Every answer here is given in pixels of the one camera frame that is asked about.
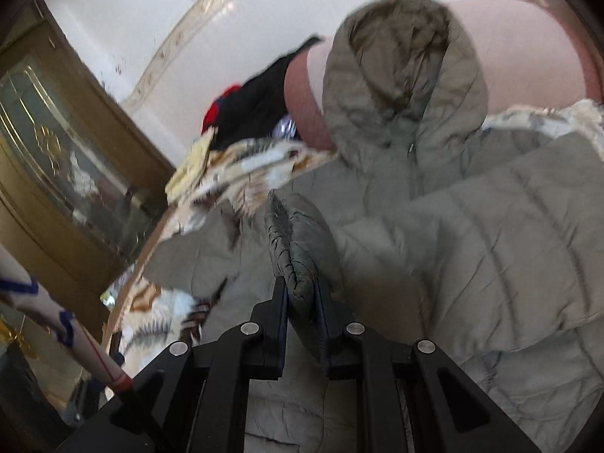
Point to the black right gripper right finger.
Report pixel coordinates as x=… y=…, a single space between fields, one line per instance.
x=410 y=398

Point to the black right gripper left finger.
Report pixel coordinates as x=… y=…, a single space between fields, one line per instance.
x=193 y=399

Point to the grey quilted hooded jacket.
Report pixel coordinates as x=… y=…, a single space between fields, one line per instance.
x=487 y=241

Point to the leaf patterned bed blanket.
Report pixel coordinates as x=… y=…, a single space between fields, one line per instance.
x=153 y=315

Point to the white red blue sleeve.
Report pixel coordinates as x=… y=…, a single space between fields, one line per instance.
x=21 y=291

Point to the yellow patterned cloth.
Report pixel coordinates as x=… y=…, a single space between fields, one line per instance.
x=191 y=170

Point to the brown door with glass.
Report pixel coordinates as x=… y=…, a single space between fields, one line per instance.
x=81 y=188

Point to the red and blue garment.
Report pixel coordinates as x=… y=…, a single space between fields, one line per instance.
x=211 y=115

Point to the black garment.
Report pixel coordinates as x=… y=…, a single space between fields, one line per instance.
x=259 y=99

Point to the pink folded quilt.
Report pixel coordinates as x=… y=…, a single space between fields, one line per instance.
x=528 y=53

